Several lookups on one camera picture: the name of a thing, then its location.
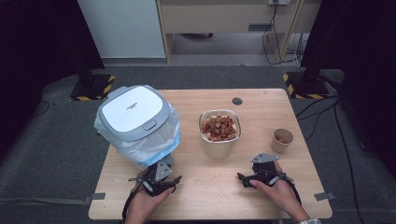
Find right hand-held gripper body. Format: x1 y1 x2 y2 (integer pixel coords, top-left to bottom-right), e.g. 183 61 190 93
250 152 286 187

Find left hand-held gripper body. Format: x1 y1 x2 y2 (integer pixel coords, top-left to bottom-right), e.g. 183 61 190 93
135 160 177 198

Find white pedal trash can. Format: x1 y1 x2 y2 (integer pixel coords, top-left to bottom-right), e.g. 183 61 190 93
96 84 176 167

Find person's right hand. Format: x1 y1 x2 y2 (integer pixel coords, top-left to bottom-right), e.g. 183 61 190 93
248 161 308 220

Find person's left hand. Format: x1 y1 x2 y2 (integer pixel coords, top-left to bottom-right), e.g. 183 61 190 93
125 182 176 224

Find scattered small crumbs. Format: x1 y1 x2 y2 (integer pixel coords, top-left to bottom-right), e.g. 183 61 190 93
214 182 232 192

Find brown paper cup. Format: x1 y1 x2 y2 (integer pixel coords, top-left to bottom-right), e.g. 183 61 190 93
270 128 294 154

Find translucent plastic trash bag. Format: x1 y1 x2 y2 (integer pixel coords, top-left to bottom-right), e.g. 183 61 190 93
93 105 182 168

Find clear glass container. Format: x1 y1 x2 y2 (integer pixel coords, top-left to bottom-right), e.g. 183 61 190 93
198 108 243 161

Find pile of reddish snack rings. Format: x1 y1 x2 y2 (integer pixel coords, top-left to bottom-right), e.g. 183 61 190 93
201 114 238 143

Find gray tape strip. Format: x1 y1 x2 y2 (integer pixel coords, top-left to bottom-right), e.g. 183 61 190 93
82 192 106 205
313 191 337 202

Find black stand with striped base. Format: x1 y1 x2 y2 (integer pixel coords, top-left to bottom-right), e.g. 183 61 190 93
282 46 332 101
69 46 117 103

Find white panel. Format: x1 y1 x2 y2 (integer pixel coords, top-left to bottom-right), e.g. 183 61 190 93
77 0 166 59

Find black curtain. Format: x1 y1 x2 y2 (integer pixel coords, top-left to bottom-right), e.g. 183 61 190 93
300 0 396 171
0 0 106 157

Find light wooden cabinet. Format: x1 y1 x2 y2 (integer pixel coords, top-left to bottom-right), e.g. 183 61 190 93
155 0 322 63

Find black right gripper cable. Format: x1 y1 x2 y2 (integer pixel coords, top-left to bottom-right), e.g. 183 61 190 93
278 172 303 205

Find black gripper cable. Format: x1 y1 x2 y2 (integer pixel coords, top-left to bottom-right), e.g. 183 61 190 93
278 172 303 205
121 176 145 224

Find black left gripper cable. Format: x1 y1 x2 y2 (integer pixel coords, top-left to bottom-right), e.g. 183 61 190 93
121 176 145 224

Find thin black floor cable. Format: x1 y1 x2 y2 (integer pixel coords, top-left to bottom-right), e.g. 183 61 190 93
30 99 51 119

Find black hanging cable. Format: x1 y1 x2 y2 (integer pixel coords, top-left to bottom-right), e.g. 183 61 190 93
262 2 302 66

